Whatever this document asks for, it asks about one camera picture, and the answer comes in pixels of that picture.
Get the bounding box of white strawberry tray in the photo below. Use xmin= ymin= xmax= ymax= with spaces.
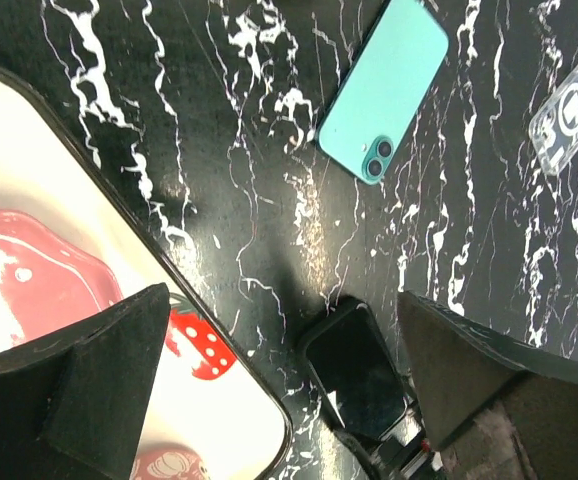
xmin=0 ymin=68 xmax=291 ymax=479

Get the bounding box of pink dotted plate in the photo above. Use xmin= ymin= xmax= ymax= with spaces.
xmin=0 ymin=209 xmax=123 ymax=352

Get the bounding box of phone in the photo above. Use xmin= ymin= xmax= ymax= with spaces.
xmin=316 ymin=0 xmax=449 ymax=185

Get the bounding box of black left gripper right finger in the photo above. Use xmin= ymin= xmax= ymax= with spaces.
xmin=397 ymin=292 xmax=578 ymax=479

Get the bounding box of clear transparent phone case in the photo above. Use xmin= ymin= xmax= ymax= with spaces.
xmin=528 ymin=65 xmax=578 ymax=176

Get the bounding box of black smartphone on table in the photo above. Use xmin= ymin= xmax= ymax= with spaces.
xmin=297 ymin=296 xmax=408 ymax=441

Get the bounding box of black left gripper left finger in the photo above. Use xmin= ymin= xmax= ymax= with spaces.
xmin=0 ymin=283 xmax=170 ymax=479

